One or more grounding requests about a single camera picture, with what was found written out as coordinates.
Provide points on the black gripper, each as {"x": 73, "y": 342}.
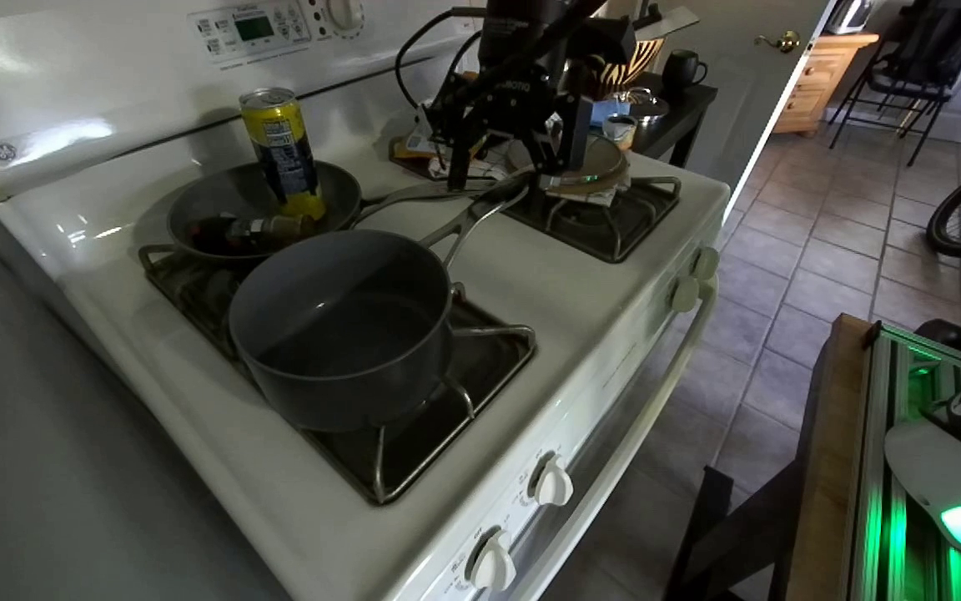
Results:
{"x": 518, "y": 86}

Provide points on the white robot base link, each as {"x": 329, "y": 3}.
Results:
{"x": 949, "y": 468}

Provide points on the glass pot lid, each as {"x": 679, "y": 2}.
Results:
{"x": 601, "y": 165}

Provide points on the white gas stove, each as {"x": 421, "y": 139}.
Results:
{"x": 567, "y": 288}

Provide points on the white stove knob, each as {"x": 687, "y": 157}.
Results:
{"x": 684, "y": 290}
{"x": 704, "y": 261}
{"x": 550, "y": 483}
{"x": 490, "y": 561}

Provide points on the stove control panel with display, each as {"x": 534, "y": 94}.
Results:
{"x": 264, "y": 24}

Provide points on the blue packet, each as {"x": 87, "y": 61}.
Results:
{"x": 616, "y": 112}

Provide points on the orange item on tray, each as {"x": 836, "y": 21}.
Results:
{"x": 416, "y": 148}

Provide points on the black double burner grate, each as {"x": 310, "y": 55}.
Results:
{"x": 601, "y": 230}
{"x": 416, "y": 458}

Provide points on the glass jar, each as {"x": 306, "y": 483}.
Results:
{"x": 645, "y": 112}

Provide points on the zebra pattern basket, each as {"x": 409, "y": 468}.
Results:
{"x": 643, "y": 55}

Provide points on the black side table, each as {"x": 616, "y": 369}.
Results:
{"x": 684, "y": 117}

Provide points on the black mug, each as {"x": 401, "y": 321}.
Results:
{"x": 683, "y": 74}

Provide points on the white door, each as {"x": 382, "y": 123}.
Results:
{"x": 742, "y": 87}

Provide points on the yellow oil bottle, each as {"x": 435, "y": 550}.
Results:
{"x": 280, "y": 146}

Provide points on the brass door knob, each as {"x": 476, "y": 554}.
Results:
{"x": 783, "y": 41}

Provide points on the dark frying pan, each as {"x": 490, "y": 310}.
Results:
{"x": 216, "y": 200}

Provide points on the wooden cabinet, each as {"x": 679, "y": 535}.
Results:
{"x": 825, "y": 86}

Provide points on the black metal chair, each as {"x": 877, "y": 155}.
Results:
{"x": 920, "y": 52}

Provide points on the wooden board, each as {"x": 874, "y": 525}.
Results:
{"x": 832, "y": 468}

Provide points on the aluminium mount frame green lit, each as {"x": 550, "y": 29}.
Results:
{"x": 892, "y": 521}

